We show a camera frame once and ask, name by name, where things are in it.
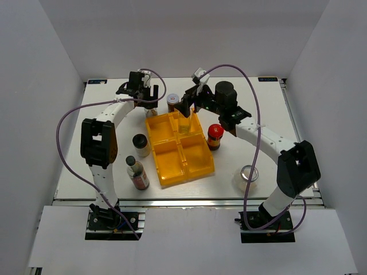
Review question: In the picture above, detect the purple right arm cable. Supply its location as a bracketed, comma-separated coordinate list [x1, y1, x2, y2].
[200, 64, 307, 231]

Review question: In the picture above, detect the yellow four-compartment plastic bin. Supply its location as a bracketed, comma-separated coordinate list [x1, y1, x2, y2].
[146, 111, 215, 188]

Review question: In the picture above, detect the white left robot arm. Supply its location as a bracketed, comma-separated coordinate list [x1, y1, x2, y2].
[80, 69, 159, 229]

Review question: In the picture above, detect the white powder jar black lid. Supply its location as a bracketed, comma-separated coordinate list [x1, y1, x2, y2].
[132, 133, 151, 158]

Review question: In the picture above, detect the blue label sticker right corner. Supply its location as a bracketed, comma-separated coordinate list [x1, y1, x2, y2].
[257, 77, 278, 82]

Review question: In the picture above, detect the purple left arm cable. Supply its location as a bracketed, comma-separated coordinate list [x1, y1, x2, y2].
[56, 68, 167, 241]

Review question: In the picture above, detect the blue label sticker left corner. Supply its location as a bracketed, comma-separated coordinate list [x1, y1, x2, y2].
[87, 79, 107, 85]

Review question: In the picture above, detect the glass spice jar black lid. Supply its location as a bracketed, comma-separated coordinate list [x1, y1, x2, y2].
[144, 107, 158, 117]

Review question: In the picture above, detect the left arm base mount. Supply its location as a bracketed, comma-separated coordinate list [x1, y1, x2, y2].
[84, 210, 145, 241]

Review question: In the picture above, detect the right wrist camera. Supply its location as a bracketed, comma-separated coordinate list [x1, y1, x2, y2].
[192, 68, 210, 95]

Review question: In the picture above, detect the glass oil bottle gold stopper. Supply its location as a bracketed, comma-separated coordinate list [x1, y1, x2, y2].
[178, 110, 193, 135]

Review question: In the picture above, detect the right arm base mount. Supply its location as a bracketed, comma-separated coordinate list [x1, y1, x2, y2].
[234, 210, 296, 243]

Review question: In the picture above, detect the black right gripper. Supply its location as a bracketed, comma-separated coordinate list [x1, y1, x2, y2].
[173, 82, 224, 119]

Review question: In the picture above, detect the dark soy sauce bottle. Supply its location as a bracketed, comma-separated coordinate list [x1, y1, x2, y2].
[126, 155, 150, 190]

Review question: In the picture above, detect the brown jar white lid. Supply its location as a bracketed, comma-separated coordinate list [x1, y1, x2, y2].
[166, 93, 180, 113]

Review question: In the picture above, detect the blue label sticker corner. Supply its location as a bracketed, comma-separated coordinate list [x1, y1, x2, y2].
[257, 77, 278, 82]
[87, 79, 107, 85]

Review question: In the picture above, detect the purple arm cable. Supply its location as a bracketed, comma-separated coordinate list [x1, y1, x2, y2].
[56, 68, 167, 241]
[200, 64, 307, 231]

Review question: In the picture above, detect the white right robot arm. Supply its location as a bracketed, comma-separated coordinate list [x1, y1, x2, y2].
[174, 81, 321, 230]

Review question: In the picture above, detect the red lid sauce jar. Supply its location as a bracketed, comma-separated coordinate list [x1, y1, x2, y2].
[207, 124, 224, 151]

